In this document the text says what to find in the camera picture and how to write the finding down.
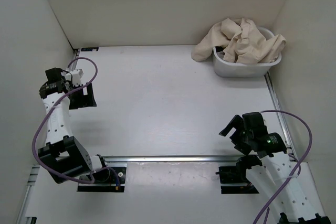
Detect beige trousers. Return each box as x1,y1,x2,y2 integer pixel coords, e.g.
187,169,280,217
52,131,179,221
191,18,286,65

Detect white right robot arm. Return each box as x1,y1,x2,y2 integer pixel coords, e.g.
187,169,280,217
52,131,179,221
219,111,331,223

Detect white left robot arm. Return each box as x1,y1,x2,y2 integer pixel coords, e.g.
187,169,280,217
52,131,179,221
37,68,110,182

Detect black trousers in basket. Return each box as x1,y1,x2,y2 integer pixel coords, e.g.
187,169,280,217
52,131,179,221
215,47,225,59

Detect black label sticker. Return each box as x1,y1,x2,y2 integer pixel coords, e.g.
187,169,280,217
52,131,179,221
80,47,99,52

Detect white plastic basket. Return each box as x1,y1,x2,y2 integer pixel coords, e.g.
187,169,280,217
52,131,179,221
213,28,281,78

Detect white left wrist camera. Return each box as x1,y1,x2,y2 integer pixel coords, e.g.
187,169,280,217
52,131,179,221
65,69,83,88

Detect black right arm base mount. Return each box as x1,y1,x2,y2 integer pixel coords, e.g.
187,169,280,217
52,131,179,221
216,155,262,195

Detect aluminium right side rail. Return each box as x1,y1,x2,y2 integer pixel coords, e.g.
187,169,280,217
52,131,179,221
264,71,297,161

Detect aluminium rail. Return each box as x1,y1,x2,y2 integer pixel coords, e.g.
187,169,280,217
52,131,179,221
16,165,39,224
264,71,297,161
104,155,241,163

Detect aluminium front rail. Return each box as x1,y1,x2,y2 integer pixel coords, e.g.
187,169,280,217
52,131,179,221
104,155,241,163

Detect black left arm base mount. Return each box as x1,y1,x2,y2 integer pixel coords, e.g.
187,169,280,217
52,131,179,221
77,163,127,193

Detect aluminium left side rail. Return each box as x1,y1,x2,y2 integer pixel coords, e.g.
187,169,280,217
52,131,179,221
16,165,39,224

